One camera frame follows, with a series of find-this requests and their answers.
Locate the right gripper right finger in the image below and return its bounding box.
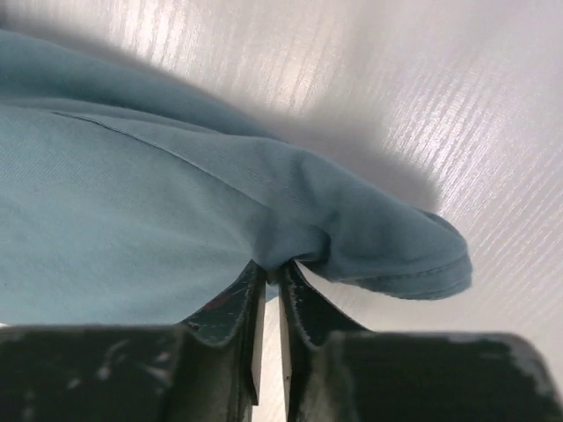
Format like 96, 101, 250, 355
277, 263, 562, 422

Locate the grey-blue t shirt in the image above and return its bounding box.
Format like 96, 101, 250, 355
1, 31, 472, 324

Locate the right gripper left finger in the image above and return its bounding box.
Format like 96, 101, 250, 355
1, 263, 266, 421

